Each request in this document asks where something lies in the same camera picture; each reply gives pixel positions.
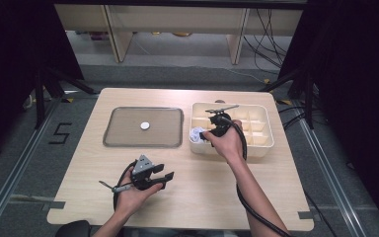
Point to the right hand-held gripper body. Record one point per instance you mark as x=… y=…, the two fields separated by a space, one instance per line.
x=222 y=123

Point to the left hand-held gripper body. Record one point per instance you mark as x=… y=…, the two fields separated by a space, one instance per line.
x=143 y=168

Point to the person's right hand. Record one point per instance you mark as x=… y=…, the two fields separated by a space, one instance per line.
x=228 y=144

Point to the person's left hand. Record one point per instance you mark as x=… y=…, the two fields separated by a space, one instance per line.
x=135 y=197

